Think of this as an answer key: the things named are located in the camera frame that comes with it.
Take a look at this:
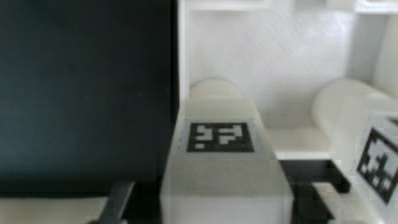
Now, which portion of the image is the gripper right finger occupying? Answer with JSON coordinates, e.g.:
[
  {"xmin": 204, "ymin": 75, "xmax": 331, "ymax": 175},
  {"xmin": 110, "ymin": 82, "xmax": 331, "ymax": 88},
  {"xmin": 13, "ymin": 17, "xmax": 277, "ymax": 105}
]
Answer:
[{"xmin": 292, "ymin": 181, "xmax": 370, "ymax": 224}]

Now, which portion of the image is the white U-shaped fence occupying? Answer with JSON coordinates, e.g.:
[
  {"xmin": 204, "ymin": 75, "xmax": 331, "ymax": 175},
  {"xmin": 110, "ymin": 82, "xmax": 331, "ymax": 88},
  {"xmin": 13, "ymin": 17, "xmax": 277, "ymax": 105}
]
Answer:
[{"xmin": 0, "ymin": 197, "xmax": 109, "ymax": 224}]

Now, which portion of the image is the white chair seat part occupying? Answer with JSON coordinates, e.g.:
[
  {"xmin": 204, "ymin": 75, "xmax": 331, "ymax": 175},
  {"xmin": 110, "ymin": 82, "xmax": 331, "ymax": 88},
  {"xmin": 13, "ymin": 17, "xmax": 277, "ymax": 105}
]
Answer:
[{"xmin": 178, "ymin": 0, "xmax": 393, "ymax": 160}]

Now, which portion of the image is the white chair leg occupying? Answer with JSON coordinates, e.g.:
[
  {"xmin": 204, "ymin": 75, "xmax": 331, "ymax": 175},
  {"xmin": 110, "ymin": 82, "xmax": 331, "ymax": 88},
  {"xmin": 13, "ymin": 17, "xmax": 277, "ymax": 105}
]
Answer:
[
  {"xmin": 313, "ymin": 79, "xmax": 398, "ymax": 224},
  {"xmin": 160, "ymin": 79, "xmax": 293, "ymax": 224}
]

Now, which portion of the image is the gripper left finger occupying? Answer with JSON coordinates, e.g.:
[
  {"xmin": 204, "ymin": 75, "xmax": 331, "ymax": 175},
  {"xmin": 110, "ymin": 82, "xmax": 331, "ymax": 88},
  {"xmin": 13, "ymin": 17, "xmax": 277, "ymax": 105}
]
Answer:
[{"xmin": 87, "ymin": 182, "xmax": 135, "ymax": 224}]

